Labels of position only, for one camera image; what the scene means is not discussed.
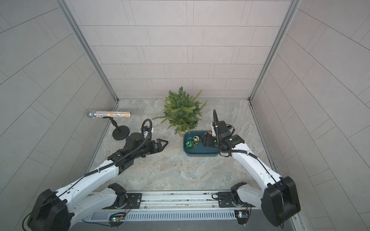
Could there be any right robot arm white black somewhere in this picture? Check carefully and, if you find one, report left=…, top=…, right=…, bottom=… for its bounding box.
left=202, top=133, right=301, bottom=227

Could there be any corner aluminium profile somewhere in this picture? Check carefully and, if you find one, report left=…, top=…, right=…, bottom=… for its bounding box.
left=249, top=0, right=301, bottom=102
left=56, top=0, right=119, bottom=103

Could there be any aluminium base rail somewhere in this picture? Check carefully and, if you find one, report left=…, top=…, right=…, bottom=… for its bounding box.
left=54, top=189, right=300, bottom=213

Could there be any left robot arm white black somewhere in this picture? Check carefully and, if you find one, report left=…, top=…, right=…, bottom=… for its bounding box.
left=22, top=133, right=168, bottom=231

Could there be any small green christmas tree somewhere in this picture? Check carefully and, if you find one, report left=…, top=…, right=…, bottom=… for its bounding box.
left=155, top=87, right=206, bottom=137

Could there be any gold ball ornament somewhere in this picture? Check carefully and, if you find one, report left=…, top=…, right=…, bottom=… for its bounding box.
left=193, top=136, right=200, bottom=144

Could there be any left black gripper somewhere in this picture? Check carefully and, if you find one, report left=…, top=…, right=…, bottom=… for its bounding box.
left=132, top=139, right=170, bottom=160

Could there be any green glitter ball ornament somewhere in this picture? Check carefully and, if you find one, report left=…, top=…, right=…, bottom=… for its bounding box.
left=185, top=140, right=195, bottom=149

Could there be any left circuit board with wires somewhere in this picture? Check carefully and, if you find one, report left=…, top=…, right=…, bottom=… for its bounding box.
left=80, top=196, right=134, bottom=229

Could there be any right circuit board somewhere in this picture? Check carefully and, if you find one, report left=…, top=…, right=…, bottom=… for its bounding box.
left=234, top=208, right=251, bottom=225

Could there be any right corner aluminium profile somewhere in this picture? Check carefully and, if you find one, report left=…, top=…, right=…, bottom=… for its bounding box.
left=249, top=0, right=301, bottom=102

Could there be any left corner aluminium profile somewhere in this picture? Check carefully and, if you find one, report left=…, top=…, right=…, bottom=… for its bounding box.
left=56, top=0, right=119, bottom=103

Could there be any glitter microphone on stand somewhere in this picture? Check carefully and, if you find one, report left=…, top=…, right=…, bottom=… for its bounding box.
left=87, top=110, right=131, bottom=141

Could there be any teal plastic tray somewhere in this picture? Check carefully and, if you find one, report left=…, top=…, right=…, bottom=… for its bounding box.
left=183, top=131, right=218, bottom=157

